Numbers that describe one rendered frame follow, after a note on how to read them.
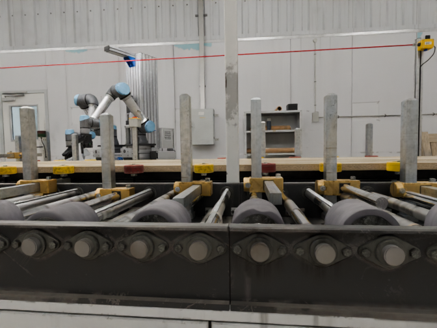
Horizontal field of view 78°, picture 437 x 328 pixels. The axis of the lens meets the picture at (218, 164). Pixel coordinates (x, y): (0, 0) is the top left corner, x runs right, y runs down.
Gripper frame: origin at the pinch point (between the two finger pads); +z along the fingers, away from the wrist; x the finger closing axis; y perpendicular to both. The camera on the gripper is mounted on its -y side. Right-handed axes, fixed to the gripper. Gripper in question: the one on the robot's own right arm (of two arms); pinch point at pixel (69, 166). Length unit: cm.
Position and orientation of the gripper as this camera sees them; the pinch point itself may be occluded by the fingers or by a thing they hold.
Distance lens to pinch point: 292.3
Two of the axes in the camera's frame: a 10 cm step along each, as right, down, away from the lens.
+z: 0.2, 10.0, 0.5
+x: -9.9, 0.1, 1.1
